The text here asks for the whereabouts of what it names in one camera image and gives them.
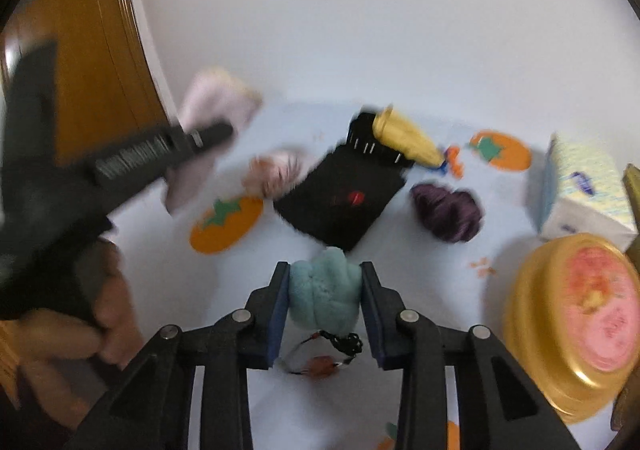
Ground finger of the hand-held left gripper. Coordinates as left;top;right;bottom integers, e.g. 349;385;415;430
94;123;235;184

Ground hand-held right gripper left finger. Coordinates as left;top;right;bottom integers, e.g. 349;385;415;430
62;260;292;450

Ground person's left hand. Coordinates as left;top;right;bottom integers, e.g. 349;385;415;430
0;239;147;427

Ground pink cloth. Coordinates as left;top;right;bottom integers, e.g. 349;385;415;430
165;68;264;214

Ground brown wooden door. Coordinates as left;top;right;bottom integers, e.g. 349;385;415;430
0;0;177;167

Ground round yellow container pink lid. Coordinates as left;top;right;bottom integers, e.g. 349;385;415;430
502;233;640;426

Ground pink scrunchie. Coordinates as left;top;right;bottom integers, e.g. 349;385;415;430
242;147;314;199

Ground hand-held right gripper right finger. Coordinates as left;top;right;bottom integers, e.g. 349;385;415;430
360;261;583;450

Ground yellow sock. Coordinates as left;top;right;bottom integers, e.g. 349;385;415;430
372;105;447;167

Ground teal plush keychain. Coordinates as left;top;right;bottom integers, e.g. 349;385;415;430
285;246;364;379

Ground purple scrunchie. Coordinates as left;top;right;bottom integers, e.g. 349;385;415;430
411;183;485;244

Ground black beaded cloth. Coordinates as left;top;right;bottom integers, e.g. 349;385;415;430
345;111;415;171

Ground white persimmon print tablecloth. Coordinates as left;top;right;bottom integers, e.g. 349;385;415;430
100;100;640;450

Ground dotted tissue pack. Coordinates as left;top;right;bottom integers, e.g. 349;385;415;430
537;133;640;252

